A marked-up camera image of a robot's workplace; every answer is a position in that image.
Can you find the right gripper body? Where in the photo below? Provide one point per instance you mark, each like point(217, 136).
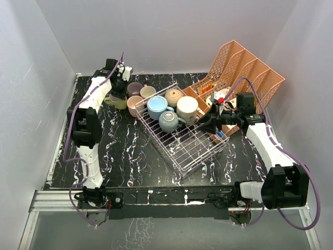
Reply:
point(230, 118)

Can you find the light blue mug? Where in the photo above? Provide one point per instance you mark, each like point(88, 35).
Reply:
point(156, 106)

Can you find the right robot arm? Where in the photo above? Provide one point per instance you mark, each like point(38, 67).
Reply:
point(286, 184)

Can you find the beige round mug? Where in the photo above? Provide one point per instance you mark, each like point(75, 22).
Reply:
point(172, 96)

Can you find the peach desk organizer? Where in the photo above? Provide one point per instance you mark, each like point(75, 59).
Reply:
point(233, 62)

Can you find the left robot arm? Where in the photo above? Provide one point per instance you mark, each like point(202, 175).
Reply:
point(85, 129)

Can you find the purple mug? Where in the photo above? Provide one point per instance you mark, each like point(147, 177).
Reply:
point(134, 88)

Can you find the yellow-green mug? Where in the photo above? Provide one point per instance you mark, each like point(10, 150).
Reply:
point(118, 103)

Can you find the grey mug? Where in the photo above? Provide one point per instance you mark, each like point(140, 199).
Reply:
point(169, 121)

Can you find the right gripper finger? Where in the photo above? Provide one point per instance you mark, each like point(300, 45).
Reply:
point(213, 113)
point(207, 128)

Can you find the white wire dish rack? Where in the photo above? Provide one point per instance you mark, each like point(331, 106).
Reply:
point(186, 147)

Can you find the black front rail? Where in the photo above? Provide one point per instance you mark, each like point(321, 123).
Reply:
point(165, 201)

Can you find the pink mug white inside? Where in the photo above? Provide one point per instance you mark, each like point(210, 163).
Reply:
point(147, 91)

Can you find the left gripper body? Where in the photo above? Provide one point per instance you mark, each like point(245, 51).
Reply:
point(121, 83)

